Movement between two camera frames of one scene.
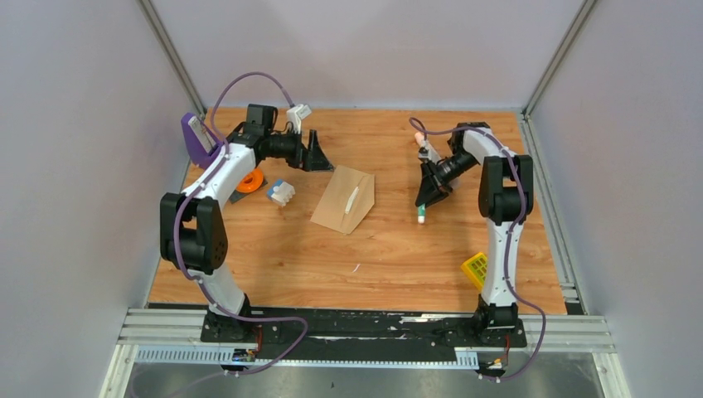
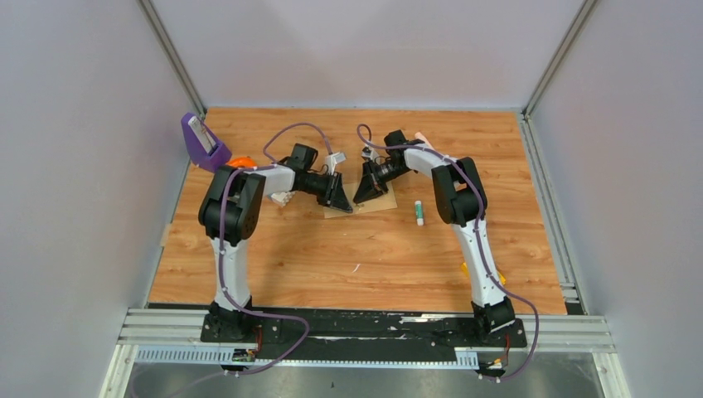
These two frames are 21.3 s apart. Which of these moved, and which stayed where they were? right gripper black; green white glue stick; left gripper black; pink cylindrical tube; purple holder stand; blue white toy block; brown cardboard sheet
Moved: right gripper black; brown cardboard sheet; left gripper black
Stayed: green white glue stick; purple holder stand; blue white toy block; pink cylindrical tube
